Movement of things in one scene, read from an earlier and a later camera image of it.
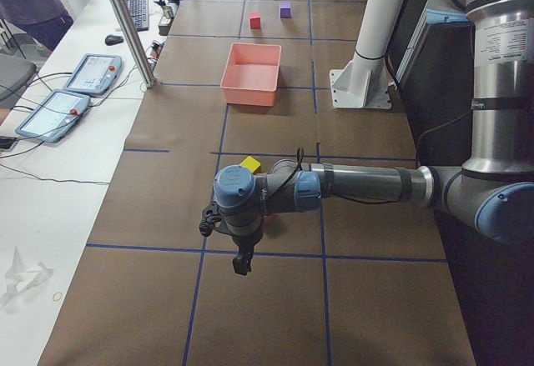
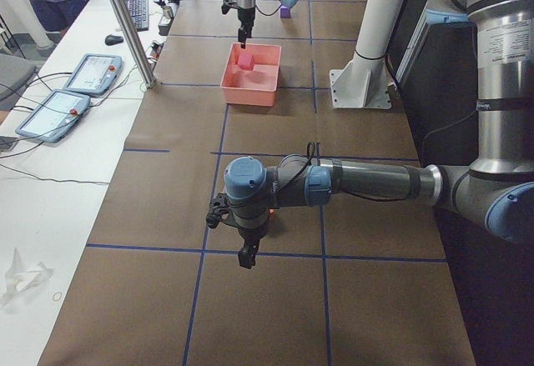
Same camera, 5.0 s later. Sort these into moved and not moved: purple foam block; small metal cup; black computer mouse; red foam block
Moved: red foam block
Not moved: purple foam block; small metal cup; black computer mouse
